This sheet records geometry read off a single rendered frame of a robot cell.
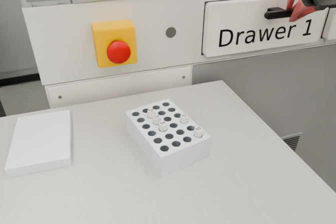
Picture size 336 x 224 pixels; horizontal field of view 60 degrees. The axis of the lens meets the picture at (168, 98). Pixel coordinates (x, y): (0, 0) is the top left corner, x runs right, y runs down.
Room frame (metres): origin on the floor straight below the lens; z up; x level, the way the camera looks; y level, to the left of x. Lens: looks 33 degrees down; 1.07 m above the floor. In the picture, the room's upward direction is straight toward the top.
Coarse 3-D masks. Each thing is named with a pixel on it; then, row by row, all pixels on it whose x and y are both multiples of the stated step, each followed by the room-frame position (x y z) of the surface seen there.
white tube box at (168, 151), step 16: (128, 112) 0.39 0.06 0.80; (144, 112) 0.40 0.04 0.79; (160, 112) 0.40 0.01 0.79; (176, 112) 0.39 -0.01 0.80; (128, 128) 0.38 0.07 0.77; (144, 128) 0.36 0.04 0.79; (176, 128) 0.35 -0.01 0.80; (192, 128) 0.35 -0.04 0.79; (144, 144) 0.33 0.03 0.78; (160, 144) 0.31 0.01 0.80; (176, 144) 0.32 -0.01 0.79; (192, 144) 0.31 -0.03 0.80; (208, 144) 0.33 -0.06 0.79; (160, 160) 0.29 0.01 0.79; (176, 160) 0.30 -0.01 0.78; (192, 160) 0.31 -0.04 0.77
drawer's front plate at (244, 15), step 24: (240, 0) 0.59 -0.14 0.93; (264, 0) 0.60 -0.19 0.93; (216, 24) 0.57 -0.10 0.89; (240, 24) 0.58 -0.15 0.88; (264, 24) 0.60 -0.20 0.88; (288, 24) 0.62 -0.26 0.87; (312, 24) 0.64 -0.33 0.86; (216, 48) 0.57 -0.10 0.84; (240, 48) 0.58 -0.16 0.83; (264, 48) 0.60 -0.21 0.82
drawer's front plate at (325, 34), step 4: (332, 8) 0.67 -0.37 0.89; (332, 12) 0.66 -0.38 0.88; (328, 16) 0.67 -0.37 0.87; (332, 16) 0.66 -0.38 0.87; (328, 20) 0.67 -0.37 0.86; (332, 20) 0.66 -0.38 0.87; (328, 24) 0.66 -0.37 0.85; (332, 24) 0.66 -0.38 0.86; (324, 28) 0.67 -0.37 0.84; (328, 28) 0.66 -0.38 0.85; (332, 28) 0.66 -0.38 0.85; (324, 32) 0.67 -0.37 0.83; (328, 32) 0.66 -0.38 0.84; (332, 32) 0.66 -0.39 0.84; (324, 36) 0.67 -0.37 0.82; (328, 36) 0.66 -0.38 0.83; (332, 36) 0.66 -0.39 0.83
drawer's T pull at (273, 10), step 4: (268, 8) 0.60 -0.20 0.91; (272, 8) 0.59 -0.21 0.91; (276, 8) 0.59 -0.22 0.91; (280, 8) 0.59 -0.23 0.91; (268, 12) 0.56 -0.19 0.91; (272, 12) 0.56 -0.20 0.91; (276, 12) 0.57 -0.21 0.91; (280, 12) 0.57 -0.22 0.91; (284, 12) 0.57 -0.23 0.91; (288, 12) 0.57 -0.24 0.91; (264, 16) 0.57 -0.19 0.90; (268, 16) 0.56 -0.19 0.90; (272, 16) 0.56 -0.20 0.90; (276, 16) 0.57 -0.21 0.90; (280, 16) 0.57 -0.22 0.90; (284, 16) 0.57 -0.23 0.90; (288, 16) 0.57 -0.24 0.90
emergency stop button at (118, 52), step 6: (114, 42) 0.45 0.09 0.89; (120, 42) 0.45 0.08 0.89; (108, 48) 0.45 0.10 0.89; (114, 48) 0.45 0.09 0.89; (120, 48) 0.45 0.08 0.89; (126, 48) 0.45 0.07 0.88; (108, 54) 0.45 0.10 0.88; (114, 54) 0.45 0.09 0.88; (120, 54) 0.45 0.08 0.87; (126, 54) 0.45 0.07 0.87; (114, 60) 0.45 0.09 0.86; (120, 60) 0.45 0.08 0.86; (126, 60) 0.46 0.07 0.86
